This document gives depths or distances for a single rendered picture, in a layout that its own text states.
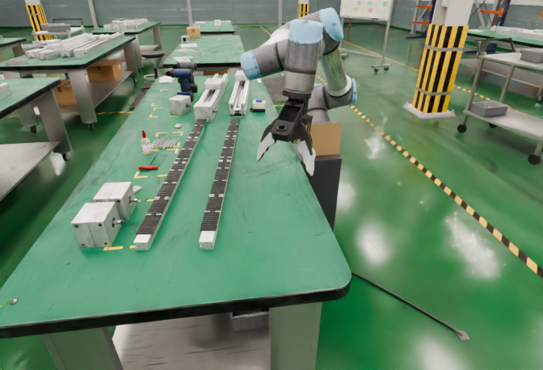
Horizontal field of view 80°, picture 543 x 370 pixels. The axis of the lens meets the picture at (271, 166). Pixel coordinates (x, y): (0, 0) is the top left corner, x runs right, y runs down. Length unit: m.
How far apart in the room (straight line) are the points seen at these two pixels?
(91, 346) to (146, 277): 0.30
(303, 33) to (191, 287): 0.67
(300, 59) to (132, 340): 1.27
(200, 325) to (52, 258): 0.68
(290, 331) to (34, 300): 0.71
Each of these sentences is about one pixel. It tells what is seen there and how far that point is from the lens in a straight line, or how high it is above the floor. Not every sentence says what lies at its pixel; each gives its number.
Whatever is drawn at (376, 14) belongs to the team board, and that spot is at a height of 1.05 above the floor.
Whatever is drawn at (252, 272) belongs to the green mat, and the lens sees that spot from 0.93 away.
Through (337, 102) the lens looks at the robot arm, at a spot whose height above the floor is 1.01.
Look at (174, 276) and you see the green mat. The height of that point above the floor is 0.78.
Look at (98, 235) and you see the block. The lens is 1.10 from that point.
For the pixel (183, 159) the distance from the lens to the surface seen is 1.46.
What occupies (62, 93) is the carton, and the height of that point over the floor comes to 0.37.
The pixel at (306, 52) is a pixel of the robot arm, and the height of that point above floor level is 1.34.
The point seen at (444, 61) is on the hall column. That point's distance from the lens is 4.70.
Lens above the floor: 1.45
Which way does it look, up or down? 28 degrees down
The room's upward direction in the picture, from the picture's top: straight up
